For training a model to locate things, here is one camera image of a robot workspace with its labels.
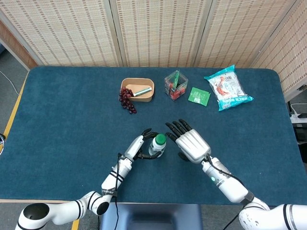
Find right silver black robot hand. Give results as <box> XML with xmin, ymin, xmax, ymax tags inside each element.
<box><xmin>165</xmin><ymin>119</ymin><xmax>212</xmax><ymax>165</ymax></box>

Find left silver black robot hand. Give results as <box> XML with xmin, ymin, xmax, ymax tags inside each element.
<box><xmin>123</xmin><ymin>128</ymin><xmax>163</xmax><ymax>161</ymax></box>

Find white bottle with green label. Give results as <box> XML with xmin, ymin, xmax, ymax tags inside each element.
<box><xmin>148</xmin><ymin>133</ymin><xmax>167</xmax><ymax>158</ymax></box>

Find green bottle cap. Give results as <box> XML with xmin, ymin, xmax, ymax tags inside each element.
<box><xmin>155</xmin><ymin>133</ymin><xmax>167</xmax><ymax>145</ymax></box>

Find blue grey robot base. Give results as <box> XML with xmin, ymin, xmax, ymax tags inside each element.
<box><xmin>99</xmin><ymin>203</ymin><xmax>204</xmax><ymax>230</ymax></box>

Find dark red grape bunch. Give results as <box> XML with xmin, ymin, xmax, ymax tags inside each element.
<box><xmin>118</xmin><ymin>86</ymin><xmax>138</xmax><ymax>115</ymax></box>

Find green sachet packet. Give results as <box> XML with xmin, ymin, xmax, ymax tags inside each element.
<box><xmin>188</xmin><ymin>87</ymin><xmax>212</xmax><ymax>106</ymax></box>

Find red wrapped candies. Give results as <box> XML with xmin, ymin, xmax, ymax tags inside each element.
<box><xmin>167</xmin><ymin>82</ymin><xmax>187</xmax><ymax>100</ymax></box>

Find green white tube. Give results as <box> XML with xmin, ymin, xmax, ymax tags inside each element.
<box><xmin>133</xmin><ymin>87</ymin><xmax>153</xmax><ymax>97</ymax></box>

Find clear plastic square box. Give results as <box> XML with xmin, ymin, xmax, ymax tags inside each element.
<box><xmin>164</xmin><ymin>69</ymin><xmax>189</xmax><ymax>102</ymax></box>

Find kraft paper bowl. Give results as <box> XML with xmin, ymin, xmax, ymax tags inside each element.
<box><xmin>120</xmin><ymin>78</ymin><xmax>155</xmax><ymax>103</ymax></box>

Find white teal snack bag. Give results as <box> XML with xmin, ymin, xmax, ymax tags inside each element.
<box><xmin>203</xmin><ymin>65</ymin><xmax>254</xmax><ymax>112</ymax></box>

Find green paper card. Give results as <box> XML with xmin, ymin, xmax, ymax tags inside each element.
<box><xmin>173</xmin><ymin>70</ymin><xmax>182</xmax><ymax>88</ymax></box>

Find blue felt table mat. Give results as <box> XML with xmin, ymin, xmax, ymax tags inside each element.
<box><xmin>0</xmin><ymin>66</ymin><xmax>307</xmax><ymax>207</ymax></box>

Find black box on floor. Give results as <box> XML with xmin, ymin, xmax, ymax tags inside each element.
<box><xmin>294</xmin><ymin>126</ymin><xmax>307</xmax><ymax>144</ymax></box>

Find white power strip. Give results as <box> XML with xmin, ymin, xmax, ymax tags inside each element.
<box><xmin>289</xmin><ymin>112</ymin><xmax>307</xmax><ymax>124</ymax></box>

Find beige woven screen panel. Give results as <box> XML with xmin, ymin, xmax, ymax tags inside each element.
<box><xmin>194</xmin><ymin>0</ymin><xmax>300</xmax><ymax>69</ymax></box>
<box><xmin>249</xmin><ymin>0</ymin><xmax>307</xmax><ymax>96</ymax></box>
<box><xmin>109</xmin><ymin>0</ymin><xmax>213</xmax><ymax>68</ymax></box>
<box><xmin>0</xmin><ymin>0</ymin><xmax>120</xmax><ymax>68</ymax></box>

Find brown woven partition panel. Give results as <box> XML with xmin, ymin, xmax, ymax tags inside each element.
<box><xmin>0</xmin><ymin>20</ymin><xmax>38</xmax><ymax>70</ymax></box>

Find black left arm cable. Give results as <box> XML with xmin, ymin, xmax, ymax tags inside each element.
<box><xmin>112</xmin><ymin>152</ymin><xmax>125</xmax><ymax>230</ymax></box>

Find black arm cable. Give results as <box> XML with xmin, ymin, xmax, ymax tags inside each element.
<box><xmin>112</xmin><ymin>152</ymin><xmax>125</xmax><ymax>230</ymax></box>
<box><xmin>205</xmin><ymin>155</ymin><xmax>252</xmax><ymax>230</ymax></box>

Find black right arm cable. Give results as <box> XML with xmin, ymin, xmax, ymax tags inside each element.
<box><xmin>205</xmin><ymin>155</ymin><xmax>252</xmax><ymax>230</ymax></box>

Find white floor cable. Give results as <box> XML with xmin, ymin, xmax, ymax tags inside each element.
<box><xmin>0</xmin><ymin>70</ymin><xmax>19</xmax><ymax>94</ymax></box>

